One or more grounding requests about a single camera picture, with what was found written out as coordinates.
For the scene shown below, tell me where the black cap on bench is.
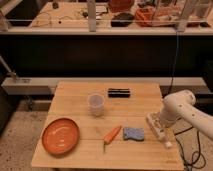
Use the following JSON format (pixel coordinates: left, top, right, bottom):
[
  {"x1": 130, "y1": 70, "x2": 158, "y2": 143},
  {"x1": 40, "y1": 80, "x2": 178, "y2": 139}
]
[{"x1": 111, "y1": 13, "x2": 134, "y2": 27}]

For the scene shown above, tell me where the clear plastic cup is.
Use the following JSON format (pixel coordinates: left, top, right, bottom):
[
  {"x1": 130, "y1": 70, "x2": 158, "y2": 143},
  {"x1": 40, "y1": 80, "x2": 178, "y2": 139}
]
[{"x1": 87, "y1": 94, "x2": 105, "y2": 117}]

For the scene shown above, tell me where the white plastic bottle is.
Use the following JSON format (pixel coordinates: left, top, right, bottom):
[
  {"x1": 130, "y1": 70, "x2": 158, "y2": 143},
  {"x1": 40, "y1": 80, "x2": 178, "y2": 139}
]
[{"x1": 146, "y1": 113, "x2": 172, "y2": 149}]

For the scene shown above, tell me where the blue sponge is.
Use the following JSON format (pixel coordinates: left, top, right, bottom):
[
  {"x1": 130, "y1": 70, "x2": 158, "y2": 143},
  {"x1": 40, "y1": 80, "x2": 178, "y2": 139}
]
[{"x1": 123, "y1": 127, "x2": 145, "y2": 141}]

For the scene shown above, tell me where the wooden table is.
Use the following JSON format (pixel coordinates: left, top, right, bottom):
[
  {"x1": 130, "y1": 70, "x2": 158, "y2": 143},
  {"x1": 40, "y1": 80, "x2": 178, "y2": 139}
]
[{"x1": 31, "y1": 82, "x2": 183, "y2": 171}]

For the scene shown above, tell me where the black rectangular box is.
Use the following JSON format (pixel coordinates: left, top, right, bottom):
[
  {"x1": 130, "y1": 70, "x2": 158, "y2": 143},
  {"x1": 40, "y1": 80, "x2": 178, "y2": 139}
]
[{"x1": 108, "y1": 88, "x2": 130, "y2": 98}]

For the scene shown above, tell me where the blue hanging cable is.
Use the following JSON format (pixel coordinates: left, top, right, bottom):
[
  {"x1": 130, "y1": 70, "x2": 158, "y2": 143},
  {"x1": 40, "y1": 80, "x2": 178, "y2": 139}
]
[{"x1": 166, "y1": 30, "x2": 181, "y2": 96}]

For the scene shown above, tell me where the black floor cable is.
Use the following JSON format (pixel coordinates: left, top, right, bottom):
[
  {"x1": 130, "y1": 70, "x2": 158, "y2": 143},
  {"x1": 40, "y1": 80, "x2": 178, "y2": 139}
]
[{"x1": 171, "y1": 124, "x2": 209, "y2": 171}]

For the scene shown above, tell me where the orange toy carrot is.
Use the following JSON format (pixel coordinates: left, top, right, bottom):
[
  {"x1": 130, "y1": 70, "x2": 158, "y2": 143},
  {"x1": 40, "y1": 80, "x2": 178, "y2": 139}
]
[{"x1": 103, "y1": 126, "x2": 121, "y2": 145}]

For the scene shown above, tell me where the grey metal rail beam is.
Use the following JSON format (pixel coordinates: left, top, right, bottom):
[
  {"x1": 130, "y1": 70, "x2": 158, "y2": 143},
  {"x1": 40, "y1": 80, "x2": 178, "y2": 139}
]
[{"x1": 1, "y1": 77, "x2": 210, "y2": 95}]

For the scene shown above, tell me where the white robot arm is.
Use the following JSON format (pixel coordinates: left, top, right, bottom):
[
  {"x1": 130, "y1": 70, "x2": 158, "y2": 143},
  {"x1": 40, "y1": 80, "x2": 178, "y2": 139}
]
[{"x1": 159, "y1": 90, "x2": 213, "y2": 140}]

